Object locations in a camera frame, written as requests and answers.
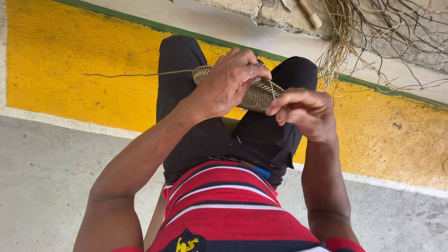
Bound black shorts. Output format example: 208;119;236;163
155;35;319;190

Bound wooden tool handle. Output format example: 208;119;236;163
298;0;323;30

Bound round woven straw basket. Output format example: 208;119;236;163
192;64;284;113

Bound person's left hand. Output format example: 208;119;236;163
191;47;272;120

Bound bundle of dark thin fibres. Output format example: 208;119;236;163
353;0;448;92

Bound bundle of pale straw fibres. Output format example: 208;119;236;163
314;0;389;92

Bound blue and black pen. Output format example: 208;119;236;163
239;160;272;179

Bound red striped shirt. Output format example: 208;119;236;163
111;160;367;252

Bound long straw core strand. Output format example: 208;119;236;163
82;68;215;78

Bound person's right hand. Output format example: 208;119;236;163
266;87;339;143

